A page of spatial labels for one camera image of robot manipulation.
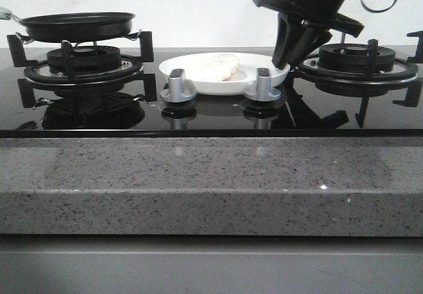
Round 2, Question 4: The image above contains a black pan support grate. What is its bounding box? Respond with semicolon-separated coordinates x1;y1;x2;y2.
7;30;157;108
295;31;422;128

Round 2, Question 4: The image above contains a black right gas burner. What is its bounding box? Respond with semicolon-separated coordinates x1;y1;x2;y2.
317;44;396;73

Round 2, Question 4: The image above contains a grey speckled stone countertop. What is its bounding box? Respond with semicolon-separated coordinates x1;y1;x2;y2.
1;137;422;237

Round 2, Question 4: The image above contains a black frying pan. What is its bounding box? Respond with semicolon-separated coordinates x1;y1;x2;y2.
1;7;135;43

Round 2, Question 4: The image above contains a silver right stove knob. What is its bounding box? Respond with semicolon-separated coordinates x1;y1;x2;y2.
243;67;282;102

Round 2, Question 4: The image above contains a grey cabinet front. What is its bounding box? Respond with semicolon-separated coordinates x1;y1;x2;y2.
1;235;422;293

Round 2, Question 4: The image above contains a black right pan support grate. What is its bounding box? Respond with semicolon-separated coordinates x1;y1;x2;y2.
295;31;422;128

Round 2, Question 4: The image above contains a silver stove knob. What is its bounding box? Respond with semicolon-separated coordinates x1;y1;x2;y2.
243;67;282;102
160;69;197;103

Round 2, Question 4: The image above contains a silver left stove knob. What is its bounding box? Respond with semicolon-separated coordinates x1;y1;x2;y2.
160;69;197;103

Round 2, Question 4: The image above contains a white ceramic plate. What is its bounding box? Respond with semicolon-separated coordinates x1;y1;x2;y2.
159;52;290;95

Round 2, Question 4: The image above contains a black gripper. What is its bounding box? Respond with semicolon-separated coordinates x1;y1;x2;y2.
253;0;364;69

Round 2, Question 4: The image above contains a black left gas burner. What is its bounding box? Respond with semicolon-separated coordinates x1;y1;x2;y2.
47;46;122;75

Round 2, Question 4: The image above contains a black left pan support grate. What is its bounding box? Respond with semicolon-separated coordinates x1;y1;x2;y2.
7;30;157;108

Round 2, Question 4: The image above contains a black glass gas hob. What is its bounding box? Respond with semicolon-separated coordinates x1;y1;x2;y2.
1;49;422;138

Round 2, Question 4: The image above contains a white fried egg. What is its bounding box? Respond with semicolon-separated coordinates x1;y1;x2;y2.
185;54;240;81

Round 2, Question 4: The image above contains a black gas burner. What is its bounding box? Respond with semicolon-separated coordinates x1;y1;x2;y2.
47;46;122;75
317;44;396;73

